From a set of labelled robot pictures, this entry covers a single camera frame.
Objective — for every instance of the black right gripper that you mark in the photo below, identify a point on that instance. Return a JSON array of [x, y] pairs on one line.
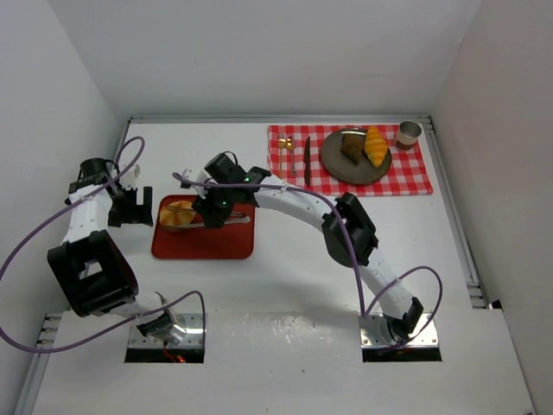
[[212, 212]]

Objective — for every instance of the orange striped croissant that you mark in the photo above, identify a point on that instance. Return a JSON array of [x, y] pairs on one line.
[[375, 146]]

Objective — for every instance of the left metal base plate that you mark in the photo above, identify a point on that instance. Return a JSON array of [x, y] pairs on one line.
[[181, 331]]

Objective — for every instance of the black knife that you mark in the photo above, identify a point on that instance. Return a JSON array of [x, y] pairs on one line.
[[306, 161]]

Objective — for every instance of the metal cup brown band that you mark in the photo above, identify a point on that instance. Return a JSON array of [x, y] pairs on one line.
[[407, 135]]

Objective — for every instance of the gold fork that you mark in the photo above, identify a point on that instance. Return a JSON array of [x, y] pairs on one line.
[[281, 142]]

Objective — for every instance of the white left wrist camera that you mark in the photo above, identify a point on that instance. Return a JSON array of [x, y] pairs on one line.
[[128, 181]]

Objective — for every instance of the brown chocolate croissant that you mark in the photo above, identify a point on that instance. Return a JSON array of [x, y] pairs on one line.
[[352, 146]]

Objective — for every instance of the dark metal plate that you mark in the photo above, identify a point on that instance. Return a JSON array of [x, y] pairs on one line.
[[343, 168]]

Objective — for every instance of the round orange bun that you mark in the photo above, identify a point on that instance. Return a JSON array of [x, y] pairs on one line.
[[176, 214]]

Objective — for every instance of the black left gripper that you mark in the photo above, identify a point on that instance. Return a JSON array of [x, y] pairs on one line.
[[130, 207]]

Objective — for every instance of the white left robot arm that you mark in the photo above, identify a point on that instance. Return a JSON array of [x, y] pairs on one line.
[[90, 269]]

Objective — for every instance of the red checkered cloth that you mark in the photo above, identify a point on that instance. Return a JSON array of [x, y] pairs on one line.
[[407, 176]]

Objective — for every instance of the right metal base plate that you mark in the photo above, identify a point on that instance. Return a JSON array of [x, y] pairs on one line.
[[377, 335]]

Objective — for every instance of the gold spoon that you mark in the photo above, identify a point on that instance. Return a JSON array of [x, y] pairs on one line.
[[290, 146]]

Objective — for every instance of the metal base plate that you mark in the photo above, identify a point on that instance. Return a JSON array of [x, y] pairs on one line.
[[377, 335], [181, 331]]

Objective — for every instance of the stainless steel tongs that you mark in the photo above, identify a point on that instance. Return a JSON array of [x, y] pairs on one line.
[[236, 218]]

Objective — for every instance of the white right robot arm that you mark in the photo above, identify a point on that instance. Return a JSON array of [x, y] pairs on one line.
[[348, 232]]

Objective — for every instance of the red plastic tray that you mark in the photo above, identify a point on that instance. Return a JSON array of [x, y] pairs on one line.
[[232, 241]]

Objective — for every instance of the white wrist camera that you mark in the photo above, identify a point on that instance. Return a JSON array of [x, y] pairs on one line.
[[193, 178], [128, 181]]

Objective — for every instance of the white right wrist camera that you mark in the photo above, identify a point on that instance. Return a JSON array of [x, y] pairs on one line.
[[193, 178]]

